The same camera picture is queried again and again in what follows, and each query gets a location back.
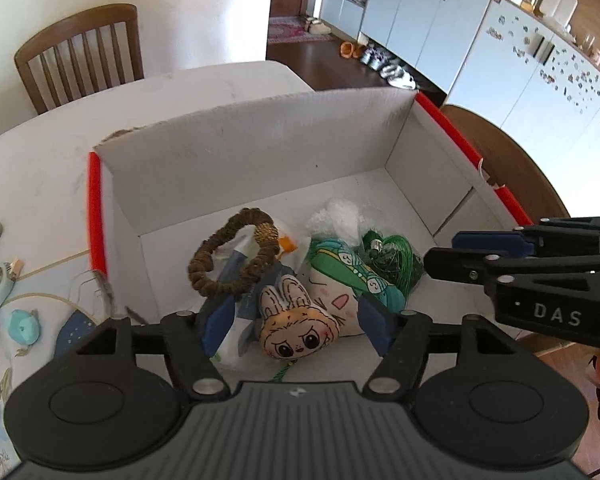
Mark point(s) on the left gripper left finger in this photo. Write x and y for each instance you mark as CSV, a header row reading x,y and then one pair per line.
x,y
191,339

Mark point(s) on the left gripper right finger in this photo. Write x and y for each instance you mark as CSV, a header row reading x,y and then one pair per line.
x,y
401,340

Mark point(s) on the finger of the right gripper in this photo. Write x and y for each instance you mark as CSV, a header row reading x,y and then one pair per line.
x,y
512,243

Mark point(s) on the brown hair scrunchie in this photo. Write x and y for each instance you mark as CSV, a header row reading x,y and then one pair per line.
x,y
247,263

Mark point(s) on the green white character pouch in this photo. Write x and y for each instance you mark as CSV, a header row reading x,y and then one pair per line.
x,y
336,278

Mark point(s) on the bunny character plush pouch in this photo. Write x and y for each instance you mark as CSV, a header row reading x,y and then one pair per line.
x,y
293,325

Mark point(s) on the white fluffy item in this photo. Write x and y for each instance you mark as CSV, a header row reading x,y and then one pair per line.
x,y
340,219

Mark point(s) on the right wooden chair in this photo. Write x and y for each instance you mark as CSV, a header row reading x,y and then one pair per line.
x,y
508,165

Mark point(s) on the wooden chair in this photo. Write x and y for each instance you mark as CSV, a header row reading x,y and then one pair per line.
x,y
508,165
93,50

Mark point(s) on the blue speckled round mat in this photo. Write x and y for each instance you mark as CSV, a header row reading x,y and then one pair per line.
x,y
78,326

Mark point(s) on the teal round small toy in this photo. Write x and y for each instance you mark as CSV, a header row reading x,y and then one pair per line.
x,y
24,327

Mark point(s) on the red white cardboard box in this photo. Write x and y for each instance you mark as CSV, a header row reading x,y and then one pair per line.
x,y
168,186

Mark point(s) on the pair of grey shoes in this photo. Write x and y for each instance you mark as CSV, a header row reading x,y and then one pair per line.
x,y
389,68

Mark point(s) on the orange slippers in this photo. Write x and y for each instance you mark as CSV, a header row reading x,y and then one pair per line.
x,y
349,49

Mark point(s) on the entry rug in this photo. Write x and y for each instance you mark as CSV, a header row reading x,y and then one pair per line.
x,y
297,30

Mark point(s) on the far wooden chair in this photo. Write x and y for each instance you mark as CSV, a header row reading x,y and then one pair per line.
x,y
93,50

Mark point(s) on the white wall cabinet unit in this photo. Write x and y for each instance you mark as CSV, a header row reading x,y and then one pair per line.
x,y
504,65

